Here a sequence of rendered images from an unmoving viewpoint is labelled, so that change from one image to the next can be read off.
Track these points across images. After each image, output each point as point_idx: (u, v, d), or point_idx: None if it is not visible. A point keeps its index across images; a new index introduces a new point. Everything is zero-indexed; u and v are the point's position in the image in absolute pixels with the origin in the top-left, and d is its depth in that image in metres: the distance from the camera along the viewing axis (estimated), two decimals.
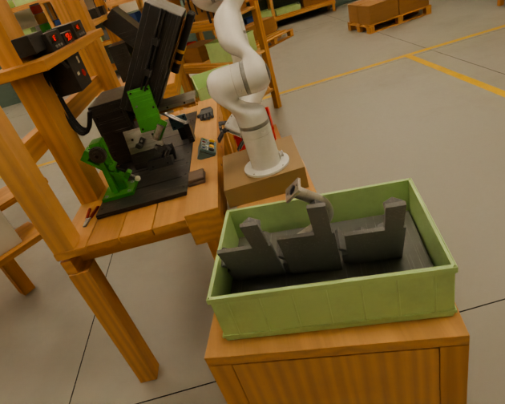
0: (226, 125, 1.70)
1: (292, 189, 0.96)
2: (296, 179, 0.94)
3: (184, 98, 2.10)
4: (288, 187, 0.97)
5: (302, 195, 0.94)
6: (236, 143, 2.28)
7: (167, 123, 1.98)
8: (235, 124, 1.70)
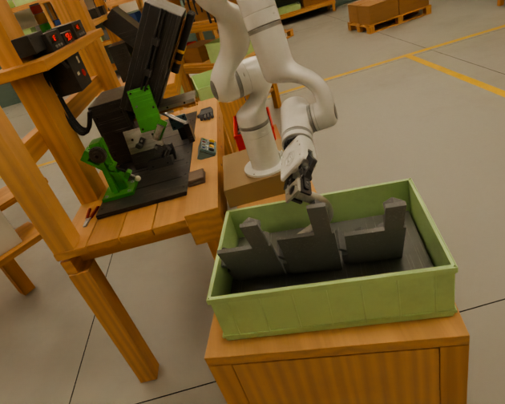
0: (281, 177, 1.02)
1: (292, 189, 0.96)
2: (296, 179, 0.94)
3: (184, 98, 2.10)
4: (288, 187, 0.97)
5: (302, 195, 0.94)
6: (236, 143, 2.28)
7: (167, 123, 1.98)
8: (288, 164, 1.01)
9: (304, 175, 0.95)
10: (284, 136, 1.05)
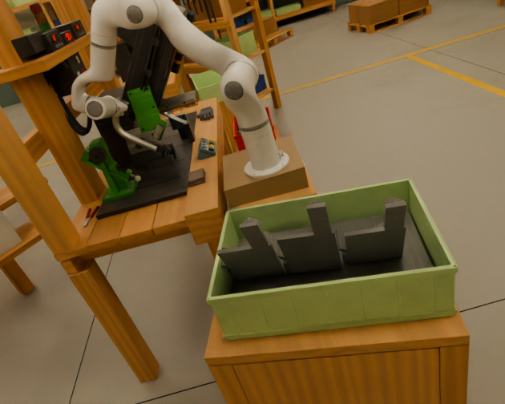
0: (127, 105, 1.77)
1: (123, 103, 1.83)
2: (117, 98, 1.81)
3: (184, 98, 2.10)
4: (123, 103, 1.82)
5: None
6: (236, 143, 2.28)
7: (167, 123, 1.98)
8: (119, 101, 1.75)
9: None
10: (111, 98, 1.66)
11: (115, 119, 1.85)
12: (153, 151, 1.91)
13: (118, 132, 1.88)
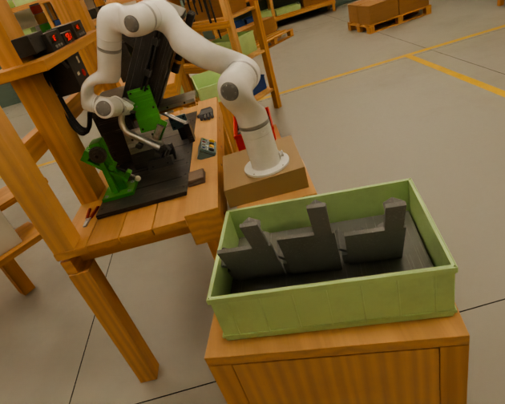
0: (132, 105, 1.86)
1: (129, 103, 1.92)
2: (123, 98, 1.90)
3: (184, 98, 2.10)
4: (130, 102, 1.91)
5: None
6: (236, 143, 2.28)
7: (167, 123, 1.98)
8: (125, 101, 1.84)
9: None
10: (119, 98, 1.75)
11: (121, 118, 1.93)
12: (156, 149, 1.98)
13: (123, 131, 1.95)
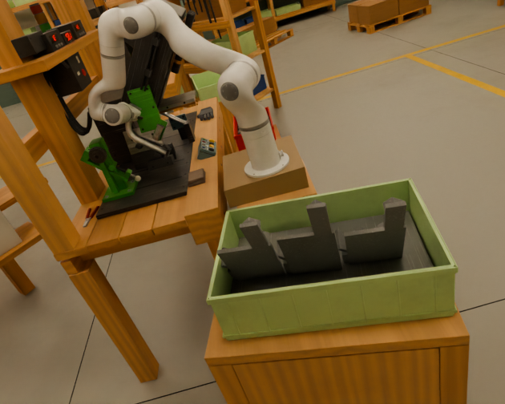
0: (139, 111, 1.87)
1: (135, 108, 1.92)
2: (130, 103, 1.91)
3: (184, 98, 2.10)
4: (137, 107, 1.91)
5: None
6: (236, 143, 2.28)
7: (167, 123, 1.98)
8: (132, 107, 1.85)
9: None
10: (127, 104, 1.76)
11: (128, 123, 1.94)
12: (163, 154, 1.99)
13: (130, 136, 1.96)
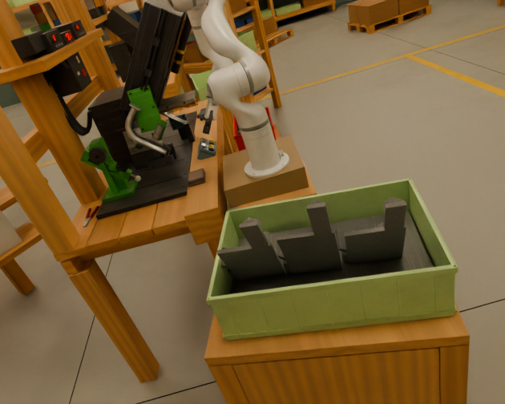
0: (216, 119, 1.89)
1: (135, 108, 1.92)
2: (130, 103, 1.91)
3: (184, 98, 2.10)
4: (137, 107, 1.92)
5: None
6: (236, 143, 2.28)
7: (167, 123, 1.98)
8: None
9: None
10: None
11: (128, 123, 1.94)
12: (163, 154, 1.99)
13: (130, 136, 1.96)
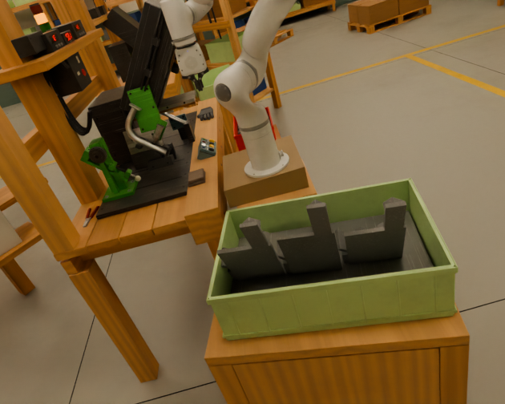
0: (183, 74, 1.49)
1: (135, 108, 1.92)
2: (130, 103, 1.91)
3: (184, 98, 2.10)
4: (137, 107, 1.92)
5: None
6: (236, 143, 2.28)
7: (167, 123, 1.98)
8: (189, 66, 1.48)
9: (201, 78, 1.52)
10: (183, 42, 1.42)
11: (128, 123, 1.94)
12: (163, 154, 1.99)
13: (130, 136, 1.96)
